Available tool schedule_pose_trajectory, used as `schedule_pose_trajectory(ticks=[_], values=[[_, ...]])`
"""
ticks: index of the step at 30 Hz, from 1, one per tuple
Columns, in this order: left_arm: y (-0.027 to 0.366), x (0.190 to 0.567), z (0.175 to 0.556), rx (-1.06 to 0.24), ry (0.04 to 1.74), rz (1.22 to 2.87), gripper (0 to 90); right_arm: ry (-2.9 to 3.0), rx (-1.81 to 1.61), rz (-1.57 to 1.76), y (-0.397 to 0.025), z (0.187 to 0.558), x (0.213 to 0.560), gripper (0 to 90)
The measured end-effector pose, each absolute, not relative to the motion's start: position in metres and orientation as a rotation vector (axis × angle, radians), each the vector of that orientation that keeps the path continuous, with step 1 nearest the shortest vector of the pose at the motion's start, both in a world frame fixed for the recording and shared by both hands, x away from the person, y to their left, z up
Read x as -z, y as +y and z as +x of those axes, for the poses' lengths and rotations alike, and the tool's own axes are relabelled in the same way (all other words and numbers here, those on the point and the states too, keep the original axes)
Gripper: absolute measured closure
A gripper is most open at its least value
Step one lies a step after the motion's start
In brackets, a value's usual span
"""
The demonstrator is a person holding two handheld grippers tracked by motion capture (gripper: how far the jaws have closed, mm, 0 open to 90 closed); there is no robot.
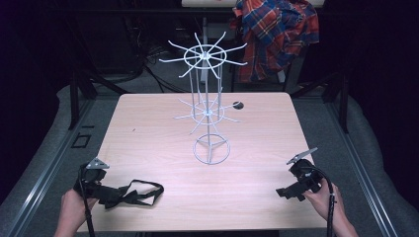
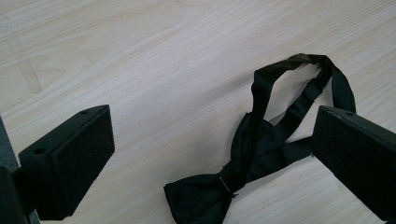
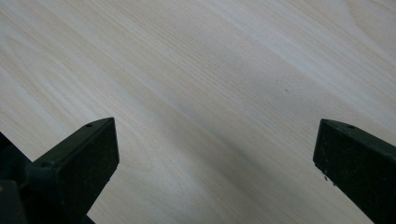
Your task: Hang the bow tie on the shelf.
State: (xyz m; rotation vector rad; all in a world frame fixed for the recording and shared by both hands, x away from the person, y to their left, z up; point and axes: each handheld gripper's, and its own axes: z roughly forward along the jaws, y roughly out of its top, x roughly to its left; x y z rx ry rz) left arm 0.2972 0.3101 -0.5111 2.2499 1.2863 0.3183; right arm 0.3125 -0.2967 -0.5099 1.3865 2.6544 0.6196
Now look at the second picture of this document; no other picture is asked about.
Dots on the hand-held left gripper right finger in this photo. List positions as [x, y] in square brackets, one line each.
[358, 158]

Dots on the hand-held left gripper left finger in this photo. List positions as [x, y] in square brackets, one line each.
[71, 161]

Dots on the black bow tie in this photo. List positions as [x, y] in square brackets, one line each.
[249, 161]

